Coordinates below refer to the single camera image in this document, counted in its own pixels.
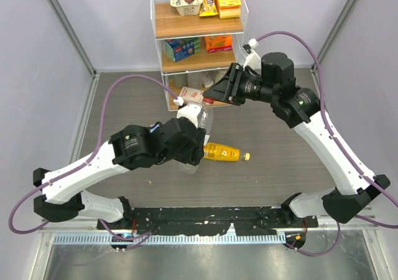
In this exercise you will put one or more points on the chocolate pudding cup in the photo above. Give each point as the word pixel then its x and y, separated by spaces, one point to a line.
pixel 187 7

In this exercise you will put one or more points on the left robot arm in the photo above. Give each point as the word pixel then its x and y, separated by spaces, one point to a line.
pixel 64 194

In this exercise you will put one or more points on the white cable duct strip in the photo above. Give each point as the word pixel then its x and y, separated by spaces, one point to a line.
pixel 227 239

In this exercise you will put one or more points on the yellow candy bag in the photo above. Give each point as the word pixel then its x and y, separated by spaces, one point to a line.
pixel 208 8

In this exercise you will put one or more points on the pale green drink bottle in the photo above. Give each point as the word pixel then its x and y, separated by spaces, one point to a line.
pixel 220 74

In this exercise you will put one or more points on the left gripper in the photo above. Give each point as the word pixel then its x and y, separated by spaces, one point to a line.
pixel 195 154

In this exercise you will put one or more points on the red white card box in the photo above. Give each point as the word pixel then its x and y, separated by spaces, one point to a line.
pixel 191 95

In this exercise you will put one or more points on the small blue-label water bottle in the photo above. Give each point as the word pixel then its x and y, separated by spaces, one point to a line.
pixel 154 127

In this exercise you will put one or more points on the orange snack box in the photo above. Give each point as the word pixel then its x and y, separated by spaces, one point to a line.
pixel 218 43

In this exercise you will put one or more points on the blue green box pack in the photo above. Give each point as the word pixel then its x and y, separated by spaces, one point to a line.
pixel 179 49

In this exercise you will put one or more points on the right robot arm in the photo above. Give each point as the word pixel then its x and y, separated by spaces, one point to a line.
pixel 355 184

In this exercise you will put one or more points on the clear plastic cup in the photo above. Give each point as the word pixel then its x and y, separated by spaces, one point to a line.
pixel 195 80

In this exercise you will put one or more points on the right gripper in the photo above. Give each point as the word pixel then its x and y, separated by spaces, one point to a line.
pixel 227 89

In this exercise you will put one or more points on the clear red-label water bottle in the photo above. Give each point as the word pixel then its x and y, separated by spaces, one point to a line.
pixel 201 115

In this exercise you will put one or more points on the small white bottle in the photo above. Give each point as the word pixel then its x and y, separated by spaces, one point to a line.
pixel 207 80

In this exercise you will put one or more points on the yellow sponge pack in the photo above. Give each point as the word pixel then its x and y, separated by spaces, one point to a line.
pixel 229 9

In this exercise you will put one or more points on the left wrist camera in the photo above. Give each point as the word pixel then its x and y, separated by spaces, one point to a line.
pixel 189 111

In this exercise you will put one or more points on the yellow juice bottle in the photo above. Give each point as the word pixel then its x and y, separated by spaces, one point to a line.
pixel 219 152

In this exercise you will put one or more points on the red bottle cap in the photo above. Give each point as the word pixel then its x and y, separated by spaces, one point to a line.
pixel 208 100

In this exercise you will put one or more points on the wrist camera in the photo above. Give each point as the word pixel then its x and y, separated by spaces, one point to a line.
pixel 189 111
pixel 252 59

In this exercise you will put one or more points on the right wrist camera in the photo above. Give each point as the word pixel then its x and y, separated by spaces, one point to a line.
pixel 252 59

